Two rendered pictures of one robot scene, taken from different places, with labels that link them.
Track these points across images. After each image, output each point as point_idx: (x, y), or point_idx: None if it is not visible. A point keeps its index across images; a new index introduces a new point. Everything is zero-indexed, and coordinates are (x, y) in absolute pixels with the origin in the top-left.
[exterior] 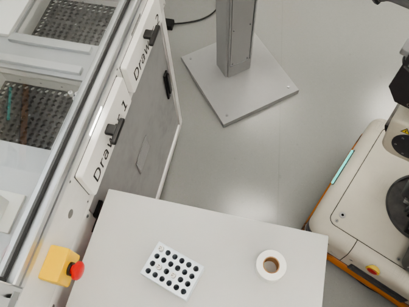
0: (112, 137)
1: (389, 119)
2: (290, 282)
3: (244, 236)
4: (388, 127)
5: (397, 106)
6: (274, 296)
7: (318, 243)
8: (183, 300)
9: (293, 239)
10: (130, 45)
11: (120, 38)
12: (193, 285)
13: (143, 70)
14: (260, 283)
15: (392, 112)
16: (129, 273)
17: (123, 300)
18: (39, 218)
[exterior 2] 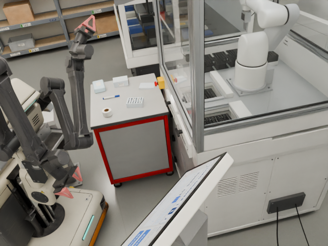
0: (166, 100)
1: (66, 180)
2: (100, 113)
3: (117, 117)
4: (68, 166)
5: (62, 187)
6: None
7: (93, 124)
8: None
9: (101, 122)
10: (181, 121)
11: (179, 110)
12: (127, 100)
13: None
14: None
15: (64, 183)
16: (148, 100)
17: (146, 96)
18: (164, 72)
